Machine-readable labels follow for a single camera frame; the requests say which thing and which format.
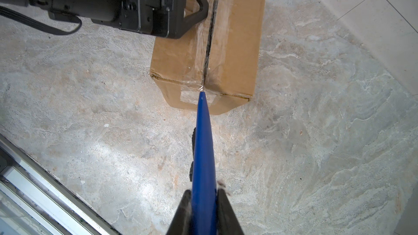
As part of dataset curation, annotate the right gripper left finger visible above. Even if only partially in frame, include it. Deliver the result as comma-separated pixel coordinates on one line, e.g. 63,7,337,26
166,189,192,235

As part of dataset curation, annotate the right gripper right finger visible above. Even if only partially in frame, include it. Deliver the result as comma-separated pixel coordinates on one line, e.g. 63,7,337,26
217,189,244,235

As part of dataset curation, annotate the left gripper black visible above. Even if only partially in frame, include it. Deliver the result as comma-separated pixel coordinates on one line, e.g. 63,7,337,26
117,0,209,39

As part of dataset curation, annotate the blue utility knife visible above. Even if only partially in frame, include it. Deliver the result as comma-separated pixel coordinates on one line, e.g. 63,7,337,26
191,91,217,235

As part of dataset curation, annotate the brown cardboard express box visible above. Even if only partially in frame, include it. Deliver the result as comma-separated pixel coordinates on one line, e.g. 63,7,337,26
150,0,265,115

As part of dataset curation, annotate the aluminium mounting rail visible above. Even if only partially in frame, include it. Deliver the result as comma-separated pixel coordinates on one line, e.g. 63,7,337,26
1,136,119,235

